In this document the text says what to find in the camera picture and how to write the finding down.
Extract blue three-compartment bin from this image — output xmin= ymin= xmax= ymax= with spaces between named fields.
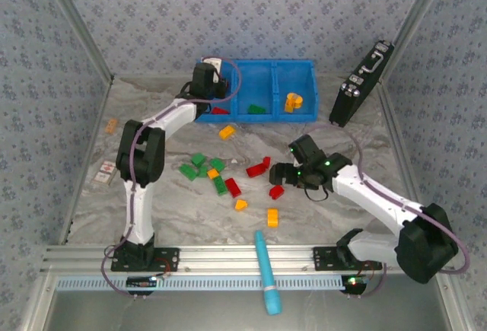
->
xmin=194 ymin=59 xmax=320 ymax=125

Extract teal marker pen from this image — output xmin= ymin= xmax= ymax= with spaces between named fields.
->
xmin=253 ymin=230 xmax=284 ymax=316

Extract small circuit board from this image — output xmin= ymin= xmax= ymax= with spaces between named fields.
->
xmin=341 ymin=275 xmax=369 ymax=289
xmin=126 ymin=275 xmax=159 ymax=289

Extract small printed card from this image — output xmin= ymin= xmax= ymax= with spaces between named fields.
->
xmin=92 ymin=159 xmax=117 ymax=186

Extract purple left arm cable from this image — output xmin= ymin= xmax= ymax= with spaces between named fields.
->
xmin=100 ymin=56 xmax=244 ymax=301

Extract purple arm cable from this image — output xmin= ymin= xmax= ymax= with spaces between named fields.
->
xmin=304 ymin=124 xmax=469 ymax=301
xmin=100 ymin=56 xmax=244 ymax=301

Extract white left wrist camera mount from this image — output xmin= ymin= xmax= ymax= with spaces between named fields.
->
xmin=205 ymin=59 xmax=223 ymax=83

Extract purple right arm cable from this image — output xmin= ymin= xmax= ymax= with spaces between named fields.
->
xmin=304 ymin=124 xmax=469 ymax=301

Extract black case with silver handle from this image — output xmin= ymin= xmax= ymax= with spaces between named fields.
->
xmin=328 ymin=40 xmax=395 ymax=129

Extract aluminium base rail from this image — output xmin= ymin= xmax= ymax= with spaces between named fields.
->
xmin=40 ymin=244 xmax=457 ymax=274

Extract slotted light blue cable duct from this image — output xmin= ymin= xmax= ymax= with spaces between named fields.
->
xmin=56 ymin=274 xmax=349 ymax=291

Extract aluminium frame post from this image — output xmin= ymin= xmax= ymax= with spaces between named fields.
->
xmin=380 ymin=0 xmax=456 ymax=84
xmin=36 ymin=0 xmax=115 ymax=83

